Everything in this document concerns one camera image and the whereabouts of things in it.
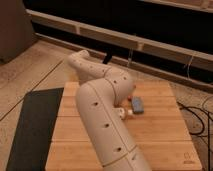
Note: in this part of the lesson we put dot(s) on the brown cabinet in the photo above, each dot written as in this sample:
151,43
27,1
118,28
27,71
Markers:
16,30

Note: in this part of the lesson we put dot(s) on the white wooden rail shelf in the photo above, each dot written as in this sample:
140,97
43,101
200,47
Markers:
163,50

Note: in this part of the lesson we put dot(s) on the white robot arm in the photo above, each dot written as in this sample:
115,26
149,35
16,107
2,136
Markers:
101,90

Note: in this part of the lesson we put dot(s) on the white plastic bottle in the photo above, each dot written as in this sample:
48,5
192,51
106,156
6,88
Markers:
124,113

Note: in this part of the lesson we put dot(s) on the dark floor mat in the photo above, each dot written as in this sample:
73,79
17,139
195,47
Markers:
34,130

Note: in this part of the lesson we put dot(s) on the black leg behind table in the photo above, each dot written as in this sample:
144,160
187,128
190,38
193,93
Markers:
108,57

